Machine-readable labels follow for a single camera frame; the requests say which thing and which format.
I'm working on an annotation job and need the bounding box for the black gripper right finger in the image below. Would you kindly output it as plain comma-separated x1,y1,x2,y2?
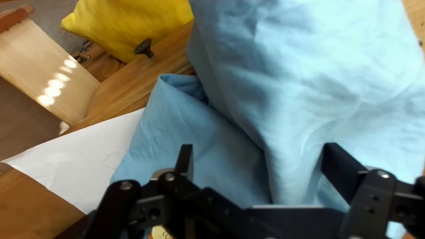
320,140,425,239

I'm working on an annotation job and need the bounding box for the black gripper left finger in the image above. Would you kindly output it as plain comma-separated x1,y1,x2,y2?
83,143,249,239

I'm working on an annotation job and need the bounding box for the light blue towel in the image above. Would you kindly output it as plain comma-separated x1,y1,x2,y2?
110,0,425,239

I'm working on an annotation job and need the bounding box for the yellow object in drawer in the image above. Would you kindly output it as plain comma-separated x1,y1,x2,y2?
59,0,195,63

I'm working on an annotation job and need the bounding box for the white paper sheet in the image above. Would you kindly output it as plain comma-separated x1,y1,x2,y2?
1,107,147,216

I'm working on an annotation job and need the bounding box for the light wooden chair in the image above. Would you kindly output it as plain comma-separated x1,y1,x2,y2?
0,17,102,130

